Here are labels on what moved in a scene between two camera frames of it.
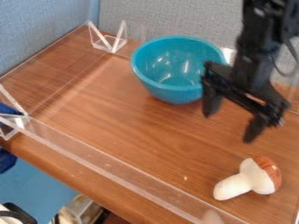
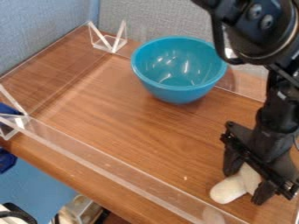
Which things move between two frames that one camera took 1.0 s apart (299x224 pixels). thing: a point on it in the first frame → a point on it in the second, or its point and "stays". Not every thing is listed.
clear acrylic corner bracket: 108,43 stays
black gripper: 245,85 → 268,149
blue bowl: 169,63 stays
